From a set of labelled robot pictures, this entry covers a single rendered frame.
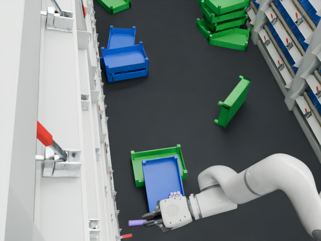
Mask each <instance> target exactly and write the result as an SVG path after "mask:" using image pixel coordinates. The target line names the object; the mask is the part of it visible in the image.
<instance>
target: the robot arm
mask: <svg viewBox="0 0 321 241"><path fill-rule="evenodd" d="M198 184H199V187H200V191H201V192H200V194H196V195H194V194H190V196H189V200H188V198H186V197H173V198H168V199H164V200H161V201H160V200H158V201H157V204H156V207H155V209H154V210H153V211H152V212H150V213H147V214H144V215H143V216H142V219H146V220H148V219H152V218H154V217H155V216H157V215H162V219H159V220H155V221H154V220H150V221H146V222H143V225H144V227H147V228H149V227H152V226H157V227H159V228H161V229H162V231H163V232H164V233H167V232H168V231H170V230H173V229H176V228H179V227H181V226H184V225H186V224H188V223H190V222H192V221H193V217H195V220H197V219H201V218H205V217H208V216H212V215H215V214H219V213H222V212H226V211H230V210H233V209H236V208H237V205H238V204H243V203H246V202H248V201H251V200H253V199H256V198H258V197H261V196H263V195H266V194H268V193H270V192H273V191H275V190H277V189H280V190H282V191H283V192H284V193H285V194H286V195H287V196H288V198H289V199H290V201H291V203H292V205H293V207H294V209H295V211H296V213H297V215H298V217H299V219H300V221H301V223H302V225H303V227H304V229H305V230H306V231H307V233H308V234H309V235H310V236H311V237H312V238H314V239H315V240H317V241H321V192H320V194H318V192H317V189H316V186H315V182H314V178H313V175H312V173H311V171H310V169H309V168H308V167H307V166H306V165H305V164H304V163H303V162H302V161H300V160H298V159H297V158H295V157H292V156H290V155H287V154H283V153H277V154H273V155H271V156H268V157H267V158H265V159H263V160H261V161H259V162H258V163H256V164H254V165H252V166H251V167H249V168H247V169H246V170H244V171H242V172H241V173H239V174H238V173H237V172H236V171H234V170H233V169H231V168H229V167H227V166H223V165H215V166H211V167H209V168H207V169H205V170H204V171H202V172H201V173H200V174H199V175H198ZM163 225H165V227H164V226H163Z"/></svg>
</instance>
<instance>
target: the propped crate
mask: <svg viewBox="0 0 321 241"><path fill-rule="evenodd" d="M142 169H143V176H144V182H145V189H146V195H147V202H148V208H149V213H150V212H152V211H153V210H154V209H155V207H156V204H157V201H158V200H160V201H161V200H164V199H168V197H169V194H170V193H171V192H172V193H174V192H178V191H180V194H182V196H183V197H184V191H183V186H182V179H181V173H180V168H179V163H178V155H174V156H171V157H164V158H158V159H151V160H146V159H145V160H142Z"/></svg>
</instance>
